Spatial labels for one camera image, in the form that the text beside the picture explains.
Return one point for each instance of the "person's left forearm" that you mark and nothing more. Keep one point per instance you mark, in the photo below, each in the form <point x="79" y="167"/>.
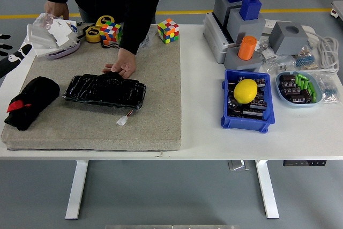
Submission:
<point x="137" y="30"/>

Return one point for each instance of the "grey block with round hole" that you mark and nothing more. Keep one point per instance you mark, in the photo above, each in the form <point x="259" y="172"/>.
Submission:
<point x="286" y="41"/>

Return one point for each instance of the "colourful puzzle cube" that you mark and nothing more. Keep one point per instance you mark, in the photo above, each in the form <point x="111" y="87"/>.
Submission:
<point x="111" y="33"/>
<point x="168" y="31"/>

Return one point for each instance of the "orange cylinder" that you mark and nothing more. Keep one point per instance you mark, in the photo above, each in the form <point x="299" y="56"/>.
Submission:
<point x="247" y="48"/>

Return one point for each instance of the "white table leg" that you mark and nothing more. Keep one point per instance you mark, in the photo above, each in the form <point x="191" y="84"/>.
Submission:
<point x="268" y="188"/>
<point x="76" y="188"/>

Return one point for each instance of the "yellow tape measure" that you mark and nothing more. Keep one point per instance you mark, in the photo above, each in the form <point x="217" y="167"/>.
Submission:
<point x="105" y="20"/>
<point x="93" y="34"/>

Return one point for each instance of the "small bag of white parts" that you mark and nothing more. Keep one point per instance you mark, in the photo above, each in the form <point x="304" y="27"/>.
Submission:
<point x="266" y="50"/>

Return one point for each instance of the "tall grey block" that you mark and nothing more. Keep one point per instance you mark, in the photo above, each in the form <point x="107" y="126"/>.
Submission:
<point x="246" y="29"/>
<point x="221" y="9"/>

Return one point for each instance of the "white flat plate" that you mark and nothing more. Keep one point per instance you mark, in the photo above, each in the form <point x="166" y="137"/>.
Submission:
<point x="44" y="51"/>

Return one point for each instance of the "white cart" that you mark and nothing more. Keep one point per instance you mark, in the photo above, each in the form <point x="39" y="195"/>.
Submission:
<point x="338" y="10"/>

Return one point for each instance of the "clear bag of metal parts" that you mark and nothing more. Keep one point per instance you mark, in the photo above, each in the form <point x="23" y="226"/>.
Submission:
<point x="278" y="65"/>

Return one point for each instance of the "green battery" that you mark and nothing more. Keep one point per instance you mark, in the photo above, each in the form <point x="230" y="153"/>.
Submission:
<point x="302" y="83"/>
<point x="311" y="87"/>
<point x="297" y="81"/>
<point x="314" y="96"/>

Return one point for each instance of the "small bag of screws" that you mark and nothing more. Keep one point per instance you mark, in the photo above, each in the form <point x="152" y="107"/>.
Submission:
<point x="148" y="38"/>

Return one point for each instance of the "crumpled clear plastic bag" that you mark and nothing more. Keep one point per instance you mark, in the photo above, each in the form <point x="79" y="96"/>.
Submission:
<point x="44" y="20"/>

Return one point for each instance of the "yellow lemon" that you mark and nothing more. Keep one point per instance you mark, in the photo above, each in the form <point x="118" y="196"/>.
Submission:
<point x="245" y="91"/>

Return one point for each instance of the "purple tray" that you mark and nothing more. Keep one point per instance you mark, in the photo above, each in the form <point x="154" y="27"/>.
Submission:
<point x="71" y="49"/>

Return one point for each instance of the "white card sheet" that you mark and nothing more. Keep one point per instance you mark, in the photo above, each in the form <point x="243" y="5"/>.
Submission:
<point x="63" y="32"/>

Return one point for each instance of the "white flat box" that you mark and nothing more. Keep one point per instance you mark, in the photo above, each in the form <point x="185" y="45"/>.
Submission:
<point x="40" y="34"/>

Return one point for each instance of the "low grey block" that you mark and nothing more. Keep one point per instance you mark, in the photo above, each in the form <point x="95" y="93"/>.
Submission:
<point x="241" y="65"/>

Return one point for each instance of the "person's left hand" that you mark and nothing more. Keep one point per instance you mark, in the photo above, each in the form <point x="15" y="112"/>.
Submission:
<point x="126" y="64"/>

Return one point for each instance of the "blue plastic bin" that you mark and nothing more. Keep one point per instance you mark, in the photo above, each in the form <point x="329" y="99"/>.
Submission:
<point x="246" y="125"/>

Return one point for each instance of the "grey metal enclosure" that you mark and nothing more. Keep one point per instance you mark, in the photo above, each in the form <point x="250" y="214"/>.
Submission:
<point x="214" y="44"/>

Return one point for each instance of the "light blue dish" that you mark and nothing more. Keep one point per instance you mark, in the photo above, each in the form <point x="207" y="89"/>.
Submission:
<point x="284" y="100"/>

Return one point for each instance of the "bag of blue resistors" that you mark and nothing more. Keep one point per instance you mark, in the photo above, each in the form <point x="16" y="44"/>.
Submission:
<point x="325" y="89"/>
<point x="305" y="58"/>

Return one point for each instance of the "metal bracket under table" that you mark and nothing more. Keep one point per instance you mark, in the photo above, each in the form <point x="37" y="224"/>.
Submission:
<point x="238" y="165"/>

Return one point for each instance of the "person's right hand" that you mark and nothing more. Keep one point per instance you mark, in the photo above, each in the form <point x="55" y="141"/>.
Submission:
<point x="56" y="8"/>

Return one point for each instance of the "black table control panel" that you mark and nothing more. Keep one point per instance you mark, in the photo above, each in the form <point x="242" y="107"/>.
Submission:
<point x="304" y="163"/>

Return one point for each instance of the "black rag with red patch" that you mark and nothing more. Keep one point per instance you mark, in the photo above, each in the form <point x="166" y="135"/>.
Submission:
<point x="40" y="92"/>

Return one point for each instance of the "grey-brown mat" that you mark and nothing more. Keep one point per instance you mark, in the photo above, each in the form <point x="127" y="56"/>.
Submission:
<point x="155" y="92"/>

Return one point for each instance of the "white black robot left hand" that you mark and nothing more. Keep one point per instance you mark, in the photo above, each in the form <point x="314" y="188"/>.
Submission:
<point x="13" y="58"/>

